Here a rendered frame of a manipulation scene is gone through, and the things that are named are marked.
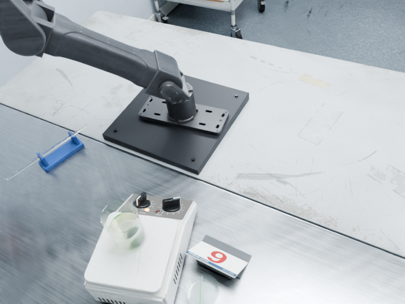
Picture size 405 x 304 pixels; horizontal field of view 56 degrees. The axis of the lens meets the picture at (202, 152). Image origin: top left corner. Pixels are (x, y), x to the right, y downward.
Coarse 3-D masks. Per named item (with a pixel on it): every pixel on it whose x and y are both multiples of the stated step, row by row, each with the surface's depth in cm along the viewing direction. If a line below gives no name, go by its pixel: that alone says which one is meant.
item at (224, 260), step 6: (198, 246) 65; (204, 246) 65; (192, 252) 62; (198, 252) 63; (204, 252) 63; (210, 252) 64; (216, 252) 64; (204, 258) 61; (210, 258) 62; (216, 258) 62; (222, 258) 63; (228, 258) 63; (234, 258) 64; (216, 264) 60; (222, 264) 61; (228, 264) 61; (234, 264) 62; (240, 264) 62; (234, 270) 60
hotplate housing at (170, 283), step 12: (192, 204) 68; (192, 216) 67; (180, 228) 61; (180, 240) 61; (180, 252) 61; (168, 264) 58; (180, 264) 62; (168, 276) 57; (96, 288) 57; (108, 288) 56; (120, 288) 56; (168, 288) 56; (108, 300) 60; (120, 300) 58; (132, 300) 57; (144, 300) 56; (156, 300) 55; (168, 300) 56
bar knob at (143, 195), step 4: (144, 192) 68; (140, 196) 67; (144, 196) 68; (136, 200) 66; (140, 200) 66; (144, 200) 68; (148, 200) 69; (136, 204) 66; (140, 204) 67; (144, 204) 67; (148, 204) 67; (140, 208) 67
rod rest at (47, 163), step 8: (72, 136) 84; (64, 144) 86; (72, 144) 85; (80, 144) 85; (56, 152) 84; (64, 152) 84; (72, 152) 84; (40, 160) 83; (48, 160) 83; (56, 160) 83; (48, 168) 82
